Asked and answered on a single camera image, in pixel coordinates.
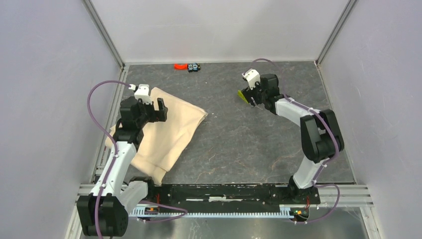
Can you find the right aluminium corner post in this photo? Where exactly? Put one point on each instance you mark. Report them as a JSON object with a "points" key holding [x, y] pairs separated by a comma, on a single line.
{"points": [[335, 31]]}

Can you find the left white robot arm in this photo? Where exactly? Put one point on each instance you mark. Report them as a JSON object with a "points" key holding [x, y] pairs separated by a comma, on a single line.
{"points": [[104, 211]]}

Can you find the aluminium corner post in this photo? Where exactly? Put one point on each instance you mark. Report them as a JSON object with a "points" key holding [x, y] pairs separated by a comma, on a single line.
{"points": [[335, 31], [94, 15]]}

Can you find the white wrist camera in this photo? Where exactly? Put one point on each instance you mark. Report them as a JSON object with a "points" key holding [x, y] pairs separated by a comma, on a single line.
{"points": [[252, 77], [142, 94]]}

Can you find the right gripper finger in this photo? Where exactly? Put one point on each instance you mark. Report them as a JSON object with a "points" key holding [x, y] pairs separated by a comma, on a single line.
{"points": [[253, 102], [246, 93]]}

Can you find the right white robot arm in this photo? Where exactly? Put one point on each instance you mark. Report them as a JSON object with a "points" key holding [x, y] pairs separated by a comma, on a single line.
{"points": [[321, 138]]}

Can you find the white slotted cable duct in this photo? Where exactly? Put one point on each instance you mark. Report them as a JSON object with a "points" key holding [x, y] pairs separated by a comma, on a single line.
{"points": [[146, 211]]}

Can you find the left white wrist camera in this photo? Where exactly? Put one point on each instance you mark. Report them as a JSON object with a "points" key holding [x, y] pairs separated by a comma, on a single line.
{"points": [[142, 94]]}

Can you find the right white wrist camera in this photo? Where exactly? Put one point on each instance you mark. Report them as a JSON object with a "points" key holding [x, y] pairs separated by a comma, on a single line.
{"points": [[252, 77]]}

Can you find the orange red tape roll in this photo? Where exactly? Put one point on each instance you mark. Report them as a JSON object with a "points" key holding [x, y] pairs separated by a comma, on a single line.
{"points": [[180, 66]]}

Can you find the beige cloth wrap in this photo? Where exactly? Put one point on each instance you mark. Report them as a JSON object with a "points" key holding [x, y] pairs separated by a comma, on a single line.
{"points": [[163, 142]]}

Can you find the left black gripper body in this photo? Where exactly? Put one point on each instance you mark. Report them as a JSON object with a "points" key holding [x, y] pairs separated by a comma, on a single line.
{"points": [[142, 120]]}

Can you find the small black blue toy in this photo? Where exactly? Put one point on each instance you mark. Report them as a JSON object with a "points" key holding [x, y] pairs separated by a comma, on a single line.
{"points": [[193, 67]]}

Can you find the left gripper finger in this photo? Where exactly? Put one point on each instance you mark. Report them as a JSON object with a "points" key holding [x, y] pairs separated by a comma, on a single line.
{"points": [[161, 113], [147, 108]]}

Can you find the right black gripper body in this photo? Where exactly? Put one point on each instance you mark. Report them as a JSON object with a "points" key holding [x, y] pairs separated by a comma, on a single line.
{"points": [[257, 91]]}

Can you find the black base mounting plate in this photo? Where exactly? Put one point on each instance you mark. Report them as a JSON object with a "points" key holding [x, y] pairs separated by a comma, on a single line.
{"points": [[229, 198]]}

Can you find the green white brush tool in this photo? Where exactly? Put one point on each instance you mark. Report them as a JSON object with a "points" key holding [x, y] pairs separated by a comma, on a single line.
{"points": [[241, 95]]}

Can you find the left aluminium corner post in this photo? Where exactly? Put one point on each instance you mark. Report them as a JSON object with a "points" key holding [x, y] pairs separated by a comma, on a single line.
{"points": [[94, 15]]}

